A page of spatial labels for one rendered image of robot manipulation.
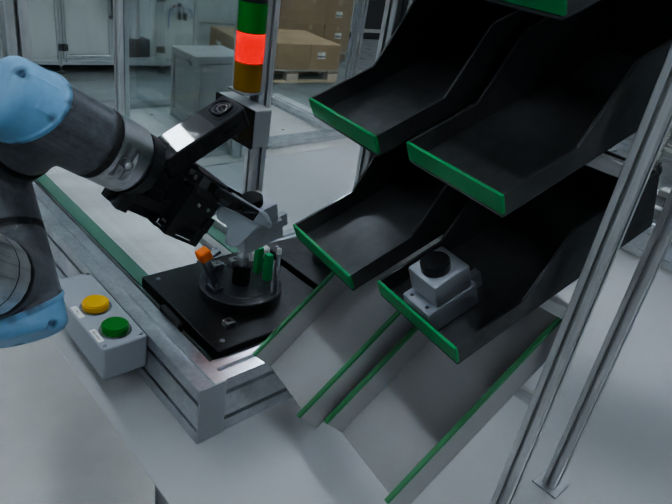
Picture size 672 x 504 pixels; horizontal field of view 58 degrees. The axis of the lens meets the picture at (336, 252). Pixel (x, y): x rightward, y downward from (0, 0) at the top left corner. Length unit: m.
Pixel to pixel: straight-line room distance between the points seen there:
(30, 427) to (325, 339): 0.44
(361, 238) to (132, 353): 0.42
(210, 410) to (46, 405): 0.25
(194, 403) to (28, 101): 0.48
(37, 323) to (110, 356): 0.36
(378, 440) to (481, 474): 0.27
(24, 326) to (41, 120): 0.18
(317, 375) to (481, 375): 0.22
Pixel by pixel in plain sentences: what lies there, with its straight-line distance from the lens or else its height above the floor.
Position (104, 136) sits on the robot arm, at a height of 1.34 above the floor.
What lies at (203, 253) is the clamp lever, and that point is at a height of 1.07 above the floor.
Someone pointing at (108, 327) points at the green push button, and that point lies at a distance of 0.97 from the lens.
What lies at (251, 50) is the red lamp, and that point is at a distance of 1.11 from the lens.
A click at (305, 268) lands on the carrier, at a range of 1.15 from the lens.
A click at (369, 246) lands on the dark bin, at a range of 0.73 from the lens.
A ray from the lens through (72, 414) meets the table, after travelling 1.00.
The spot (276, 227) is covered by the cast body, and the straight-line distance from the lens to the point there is 0.82.
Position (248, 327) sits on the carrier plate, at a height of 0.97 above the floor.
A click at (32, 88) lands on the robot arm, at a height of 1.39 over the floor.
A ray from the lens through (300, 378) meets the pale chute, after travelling 0.83.
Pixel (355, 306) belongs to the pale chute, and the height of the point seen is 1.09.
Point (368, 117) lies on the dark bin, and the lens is 0.68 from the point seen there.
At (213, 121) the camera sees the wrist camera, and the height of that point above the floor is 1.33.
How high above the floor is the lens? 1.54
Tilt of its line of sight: 28 degrees down
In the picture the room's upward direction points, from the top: 10 degrees clockwise
